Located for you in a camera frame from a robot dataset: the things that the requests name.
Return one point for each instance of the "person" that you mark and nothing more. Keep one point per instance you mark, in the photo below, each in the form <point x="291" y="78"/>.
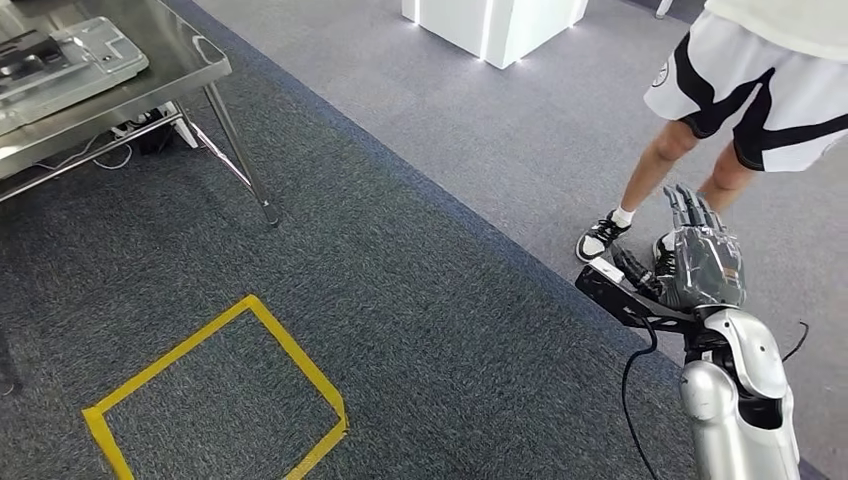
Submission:
<point x="762" y="86"/>

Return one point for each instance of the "stainless steel workbench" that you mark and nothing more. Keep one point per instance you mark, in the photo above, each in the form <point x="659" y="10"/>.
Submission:
<point x="166" y="60"/>

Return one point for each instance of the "black power brick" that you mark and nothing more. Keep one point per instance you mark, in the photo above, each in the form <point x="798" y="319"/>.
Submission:
<point x="156" y="140"/>

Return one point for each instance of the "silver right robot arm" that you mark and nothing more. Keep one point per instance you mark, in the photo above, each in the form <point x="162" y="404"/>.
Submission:
<point x="729" y="430"/>

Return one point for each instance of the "yellow floor tape square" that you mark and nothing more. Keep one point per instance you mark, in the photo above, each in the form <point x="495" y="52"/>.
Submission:
<point x="179" y="349"/>

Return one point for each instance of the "white lit pedestal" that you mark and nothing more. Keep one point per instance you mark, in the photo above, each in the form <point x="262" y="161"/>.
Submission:
<point x="503" y="26"/>

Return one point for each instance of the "white power strip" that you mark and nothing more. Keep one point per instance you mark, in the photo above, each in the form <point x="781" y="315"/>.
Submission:
<point x="180" y="126"/>

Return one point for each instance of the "stamped steel plate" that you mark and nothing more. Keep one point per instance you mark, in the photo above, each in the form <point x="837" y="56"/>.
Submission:
<point x="99" y="60"/>

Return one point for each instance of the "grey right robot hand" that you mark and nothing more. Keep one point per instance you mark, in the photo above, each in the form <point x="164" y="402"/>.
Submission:
<point x="709" y="272"/>

